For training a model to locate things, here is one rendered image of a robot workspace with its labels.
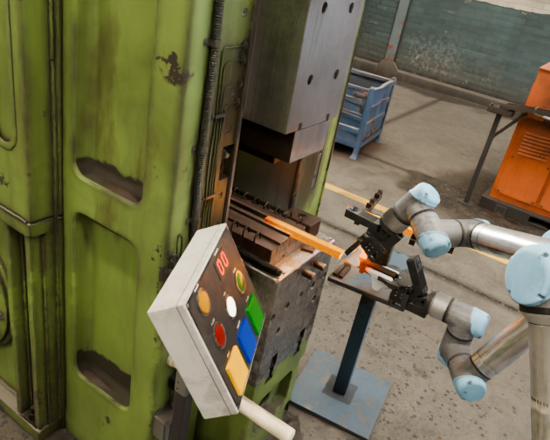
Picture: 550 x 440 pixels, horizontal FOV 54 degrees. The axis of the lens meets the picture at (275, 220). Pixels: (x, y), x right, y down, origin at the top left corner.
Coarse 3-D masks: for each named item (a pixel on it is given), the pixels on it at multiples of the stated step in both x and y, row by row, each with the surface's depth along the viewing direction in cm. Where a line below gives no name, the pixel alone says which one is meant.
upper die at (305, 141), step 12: (240, 132) 156; (252, 132) 154; (264, 132) 151; (276, 132) 149; (300, 132) 148; (312, 132) 154; (324, 132) 161; (252, 144) 155; (264, 144) 153; (276, 144) 150; (288, 144) 148; (300, 144) 151; (312, 144) 158; (276, 156) 152; (288, 156) 149; (300, 156) 154
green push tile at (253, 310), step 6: (252, 294) 132; (252, 300) 130; (252, 306) 129; (258, 306) 133; (246, 312) 127; (252, 312) 129; (258, 312) 132; (252, 318) 128; (258, 318) 131; (252, 324) 128; (258, 324) 130; (258, 330) 129
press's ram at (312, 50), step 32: (288, 0) 129; (320, 0) 130; (352, 0) 143; (256, 32) 137; (288, 32) 132; (320, 32) 136; (352, 32) 151; (256, 64) 140; (288, 64) 135; (320, 64) 142; (256, 96) 143; (288, 96) 138; (320, 96) 150; (288, 128) 142
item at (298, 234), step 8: (272, 224) 174; (280, 224) 173; (288, 224) 174; (296, 232) 170; (304, 232) 171; (304, 240) 169; (312, 240) 168; (320, 240) 168; (320, 248) 167; (328, 248) 165; (336, 248) 165; (336, 256) 164; (360, 264) 160; (368, 264) 159; (376, 264) 160; (384, 272) 157; (392, 272) 157
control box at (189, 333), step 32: (224, 224) 128; (192, 256) 118; (192, 288) 104; (224, 288) 118; (160, 320) 101; (192, 320) 101; (224, 320) 114; (192, 352) 104; (224, 352) 110; (192, 384) 108; (224, 384) 107
